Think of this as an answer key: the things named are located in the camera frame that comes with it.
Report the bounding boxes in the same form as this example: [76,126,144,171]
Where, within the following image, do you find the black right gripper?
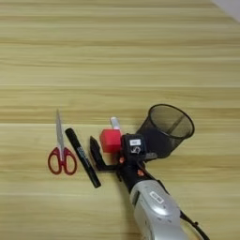
[89,135,158,195]

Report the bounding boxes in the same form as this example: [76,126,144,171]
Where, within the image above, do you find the black marker pen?
[64,127,102,189]

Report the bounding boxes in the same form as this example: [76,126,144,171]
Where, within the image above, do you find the red cube block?
[98,128,123,155]

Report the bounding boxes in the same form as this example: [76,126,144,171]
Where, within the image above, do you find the black mesh pen cup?
[135,103,196,159]

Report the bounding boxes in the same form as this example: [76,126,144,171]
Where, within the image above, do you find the red-handled steel scissors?
[47,109,79,176]

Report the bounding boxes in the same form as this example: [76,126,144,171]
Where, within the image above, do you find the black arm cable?
[179,210,211,240]

